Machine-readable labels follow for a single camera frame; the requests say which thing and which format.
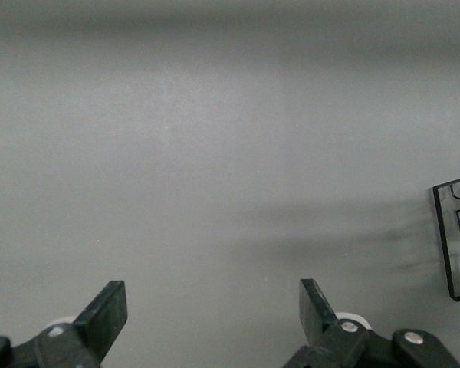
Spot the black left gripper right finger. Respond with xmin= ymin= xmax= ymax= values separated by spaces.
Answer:
xmin=281 ymin=278 xmax=460 ymax=368

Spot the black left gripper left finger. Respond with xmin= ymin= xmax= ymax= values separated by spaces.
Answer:
xmin=0 ymin=280 xmax=129 ymax=368

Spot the black wire cup rack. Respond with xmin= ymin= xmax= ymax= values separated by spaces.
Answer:
xmin=432 ymin=174 xmax=460 ymax=303

